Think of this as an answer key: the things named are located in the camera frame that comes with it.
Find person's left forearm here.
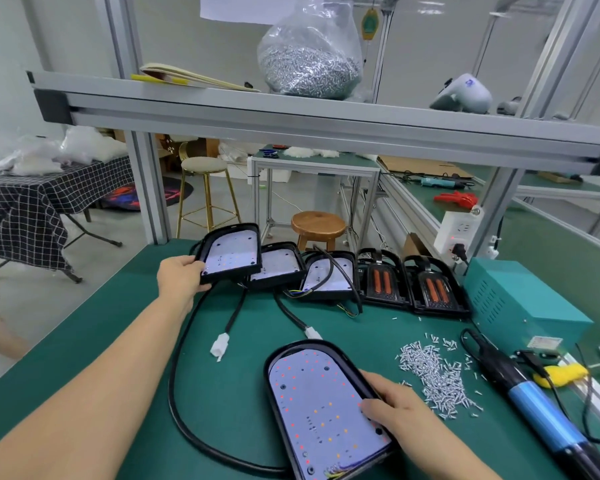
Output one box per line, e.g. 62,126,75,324
0,295,196,480

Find stack of unassembled lamp housings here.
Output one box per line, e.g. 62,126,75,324
192,223,366,361

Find clear bag of screws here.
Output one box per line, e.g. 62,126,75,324
257,0,364,100

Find round brown wooden stool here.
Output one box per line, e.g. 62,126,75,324
291,211,349,251

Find white paper sheet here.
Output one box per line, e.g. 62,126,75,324
200,0,326,24

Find teal power supply box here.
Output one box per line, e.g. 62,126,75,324
465,257,594,354

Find person's right forearm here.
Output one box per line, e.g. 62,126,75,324
410,425,501,480

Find round beige stool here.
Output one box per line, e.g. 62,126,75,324
177,157,243,239

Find person's left hand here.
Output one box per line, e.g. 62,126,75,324
157,255,209,316

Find beige flat folder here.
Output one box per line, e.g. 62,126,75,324
132,63,256,93

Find red tool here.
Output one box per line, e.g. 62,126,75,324
433,191,479,210

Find small green workbench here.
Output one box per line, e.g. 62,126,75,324
247,149,381,251

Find green workbench white legs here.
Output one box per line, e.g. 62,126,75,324
520,173,600,236

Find yellow plug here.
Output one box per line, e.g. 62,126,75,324
535,363,589,389

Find colourful round rug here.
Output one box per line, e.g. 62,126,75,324
100,181,171,213

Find person's right hand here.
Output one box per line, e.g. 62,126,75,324
360,369,451,466

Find teal hand tool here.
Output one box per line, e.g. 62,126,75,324
410,175,473,189

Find white power strip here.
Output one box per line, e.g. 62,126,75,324
435,207,484,264

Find white handheld device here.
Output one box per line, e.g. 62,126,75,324
430,73,494,114

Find black checked cloth table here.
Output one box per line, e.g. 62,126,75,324
0,157,136,284

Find heap of small silver screws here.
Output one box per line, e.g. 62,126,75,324
395,335,484,418

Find white plastic bags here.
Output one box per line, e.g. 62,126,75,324
0,125,129,178

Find black cover orange strips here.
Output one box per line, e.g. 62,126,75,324
358,247,413,311
405,255,471,318

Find blue black electric screwdriver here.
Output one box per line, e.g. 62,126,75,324
463,329,600,480

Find aluminium shelf frame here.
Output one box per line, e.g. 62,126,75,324
25,0,600,261

